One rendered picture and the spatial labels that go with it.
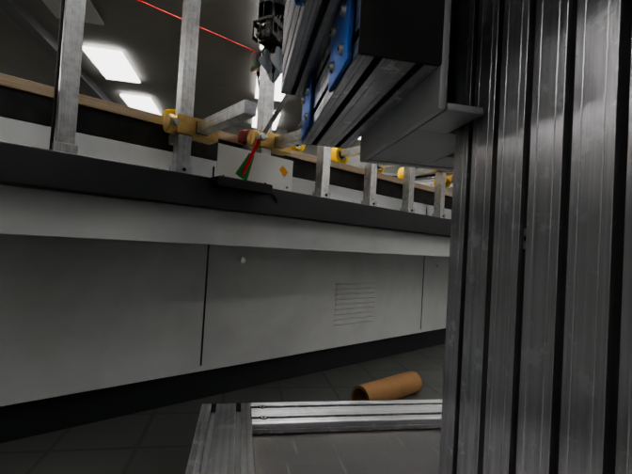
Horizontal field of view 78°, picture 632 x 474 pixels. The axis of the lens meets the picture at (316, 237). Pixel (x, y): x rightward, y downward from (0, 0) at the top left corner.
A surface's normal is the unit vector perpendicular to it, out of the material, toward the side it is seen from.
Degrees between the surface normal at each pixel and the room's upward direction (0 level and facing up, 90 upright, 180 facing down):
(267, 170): 90
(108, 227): 90
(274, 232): 90
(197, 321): 90
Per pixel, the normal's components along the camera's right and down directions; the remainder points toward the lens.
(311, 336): 0.66, 0.02
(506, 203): -0.98, -0.06
